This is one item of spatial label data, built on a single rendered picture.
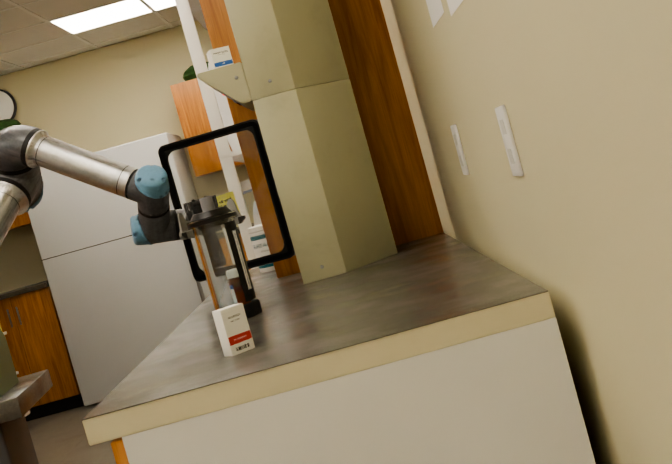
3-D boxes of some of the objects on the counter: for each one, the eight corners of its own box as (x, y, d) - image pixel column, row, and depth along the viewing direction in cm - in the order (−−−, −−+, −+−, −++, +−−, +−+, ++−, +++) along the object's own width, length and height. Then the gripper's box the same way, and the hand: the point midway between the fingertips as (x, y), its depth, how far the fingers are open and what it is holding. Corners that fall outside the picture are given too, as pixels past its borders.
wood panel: (442, 231, 289) (311, -247, 284) (443, 232, 286) (310, -252, 281) (278, 277, 289) (143, -200, 284) (277, 278, 286) (141, -204, 281)
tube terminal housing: (393, 247, 281) (319, -21, 278) (401, 257, 249) (317, -46, 246) (307, 271, 281) (232, 4, 279) (303, 284, 249) (218, -18, 246)
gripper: (155, 212, 236) (162, 209, 216) (233, 190, 241) (247, 185, 221) (165, 247, 236) (173, 247, 217) (243, 224, 241) (258, 223, 222)
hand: (214, 229), depth 219 cm, fingers open, 14 cm apart
